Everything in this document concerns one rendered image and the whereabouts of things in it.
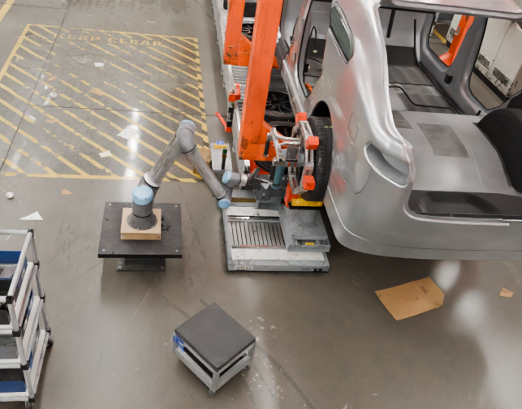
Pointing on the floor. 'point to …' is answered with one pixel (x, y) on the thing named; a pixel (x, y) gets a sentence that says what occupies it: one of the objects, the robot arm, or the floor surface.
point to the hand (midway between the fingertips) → (270, 182)
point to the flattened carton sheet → (411, 298)
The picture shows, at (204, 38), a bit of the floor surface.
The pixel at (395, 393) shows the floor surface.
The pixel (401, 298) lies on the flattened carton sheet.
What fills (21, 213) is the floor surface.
